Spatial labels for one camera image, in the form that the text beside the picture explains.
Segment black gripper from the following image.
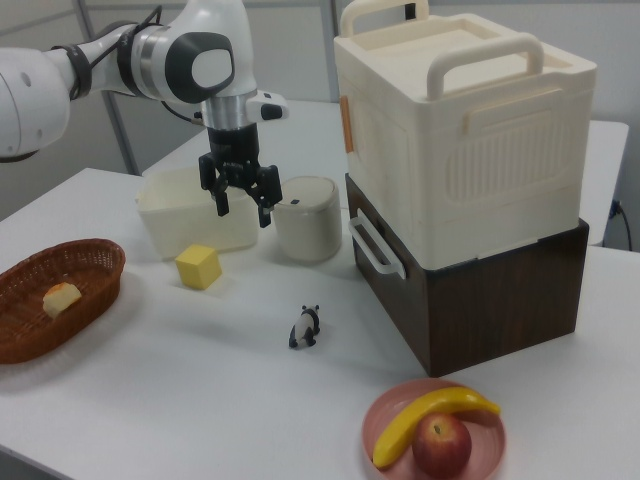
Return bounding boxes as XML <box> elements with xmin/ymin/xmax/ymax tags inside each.
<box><xmin>198</xmin><ymin>124</ymin><xmax>282</xmax><ymax>229</ymax></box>

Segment dark wooden drawer white handle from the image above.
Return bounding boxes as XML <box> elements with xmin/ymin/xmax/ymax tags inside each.
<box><xmin>344</xmin><ymin>172</ymin><xmax>430</xmax><ymax>379</ymax></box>

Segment dark wooden drawer cabinet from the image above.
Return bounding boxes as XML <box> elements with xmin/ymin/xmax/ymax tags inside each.
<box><xmin>419</xmin><ymin>217</ymin><xmax>591</xmax><ymax>379</ymax></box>

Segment white rectangular plastic bin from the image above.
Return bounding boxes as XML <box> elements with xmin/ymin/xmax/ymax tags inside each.
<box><xmin>137</xmin><ymin>167</ymin><xmax>260</xmax><ymax>260</ymax></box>

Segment cream round lidded canister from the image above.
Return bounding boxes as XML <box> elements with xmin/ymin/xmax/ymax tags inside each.
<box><xmin>273</xmin><ymin>174</ymin><xmax>344</xmax><ymax>264</ymax></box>

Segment yellow foam cube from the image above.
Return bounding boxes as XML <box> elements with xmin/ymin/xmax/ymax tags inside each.
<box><xmin>174</xmin><ymin>243</ymin><xmax>223</xmax><ymax>291</ymax></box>

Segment panda figurine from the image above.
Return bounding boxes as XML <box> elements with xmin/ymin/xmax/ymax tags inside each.
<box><xmin>287</xmin><ymin>303</ymin><xmax>322</xmax><ymax>350</ymax></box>

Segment toy bread piece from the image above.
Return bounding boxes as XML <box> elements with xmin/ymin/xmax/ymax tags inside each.
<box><xmin>42</xmin><ymin>282</ymin><xmax>83</xmax><ymax>320</ymax></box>

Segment brown wicker basket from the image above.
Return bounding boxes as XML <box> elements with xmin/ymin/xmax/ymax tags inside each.
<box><xmin>0</xmin><ymin>238</ymin><xmax>127</xmax><ymax>365</ymax></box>

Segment yellow toy banana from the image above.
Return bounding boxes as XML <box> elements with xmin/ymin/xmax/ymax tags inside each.
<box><xmin>372</xmin><ymin>386</ymin><xmax>501</xmax><ymax>470</ymax></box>

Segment red toy apple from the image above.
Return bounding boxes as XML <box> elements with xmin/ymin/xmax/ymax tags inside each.
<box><xmin>412</xmin><ymin>412</ymin><xmax>473</xmax><ymax>478</ymax></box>

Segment pink plate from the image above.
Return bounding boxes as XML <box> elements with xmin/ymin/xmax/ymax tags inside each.
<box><xmin>362</xmin><ymin>378</ymin><xmax>507</xmax><ymax>480</ymax></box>

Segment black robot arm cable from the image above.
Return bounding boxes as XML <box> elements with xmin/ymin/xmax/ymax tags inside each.
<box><xmin>49</xmin><ymin>9</ymin><xmax>206</xmax><ymax>124</ymax></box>

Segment cream plastic box with handles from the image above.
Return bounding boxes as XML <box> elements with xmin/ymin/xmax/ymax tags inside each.
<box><xmin>332</xmin><ymin>0</ymin><xmax>600</xmax><ymax>260</ymax></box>

